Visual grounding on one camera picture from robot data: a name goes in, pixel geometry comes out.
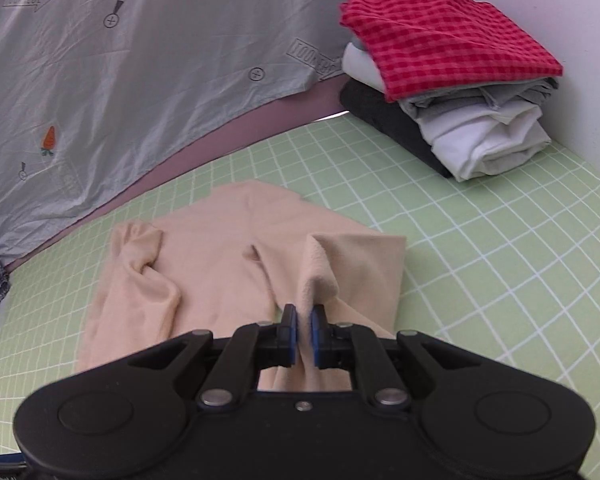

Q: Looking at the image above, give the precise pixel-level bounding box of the pink mattress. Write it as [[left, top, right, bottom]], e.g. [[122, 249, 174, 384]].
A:
[[2, 72, 351, 274]]

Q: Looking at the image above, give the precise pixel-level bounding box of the grey carrot print bedsheet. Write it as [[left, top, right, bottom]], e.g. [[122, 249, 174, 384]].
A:
[[0, 0, 463, 261]]

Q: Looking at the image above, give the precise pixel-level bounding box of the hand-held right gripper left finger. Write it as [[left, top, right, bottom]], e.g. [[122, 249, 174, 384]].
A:
[[127, 304, 299, 413]]

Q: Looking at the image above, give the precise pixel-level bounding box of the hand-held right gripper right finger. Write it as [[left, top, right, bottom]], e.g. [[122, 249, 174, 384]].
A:
[[310, 305, 476, 411]]

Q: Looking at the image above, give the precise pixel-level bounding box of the black folded garment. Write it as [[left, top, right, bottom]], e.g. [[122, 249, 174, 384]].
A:
[[339, 80, 454, 180]]

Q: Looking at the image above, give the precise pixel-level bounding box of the green checked mat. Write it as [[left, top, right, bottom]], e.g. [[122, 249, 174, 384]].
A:
[[0, 112, 600, 480]]

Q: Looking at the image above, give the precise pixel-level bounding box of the white folded garment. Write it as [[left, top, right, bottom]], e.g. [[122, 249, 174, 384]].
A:
[[342, 42, 552, 183]]

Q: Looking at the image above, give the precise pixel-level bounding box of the red checked folded cloth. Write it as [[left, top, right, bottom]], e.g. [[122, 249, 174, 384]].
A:
[[340, 0, 565, 104]]

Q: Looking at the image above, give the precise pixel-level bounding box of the grey folded garment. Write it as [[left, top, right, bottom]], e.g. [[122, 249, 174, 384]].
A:
[[350, 40, 561, 122]]

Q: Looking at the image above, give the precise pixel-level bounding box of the beige sweater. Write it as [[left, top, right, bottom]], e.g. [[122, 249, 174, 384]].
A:
[[75, 180, 408, 394]]

